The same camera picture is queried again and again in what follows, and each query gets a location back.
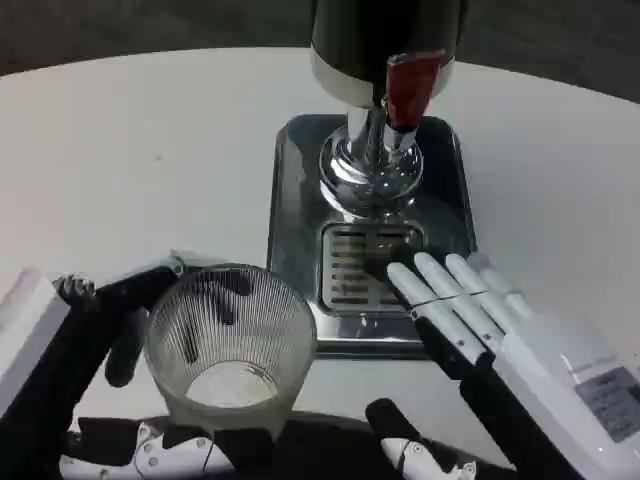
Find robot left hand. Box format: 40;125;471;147
0;248;284;480

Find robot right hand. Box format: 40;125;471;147
364;251;640;480

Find clear ribbed glass cup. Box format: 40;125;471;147
143;263;319;444

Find slotted steel drain grid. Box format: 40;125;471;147
320;222;427;312

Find steel drip tray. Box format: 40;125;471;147
265;113;480;361

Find black and chrome drink dispenser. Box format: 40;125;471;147
308;0;469;222

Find red tap handle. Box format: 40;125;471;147
383;48;447;135

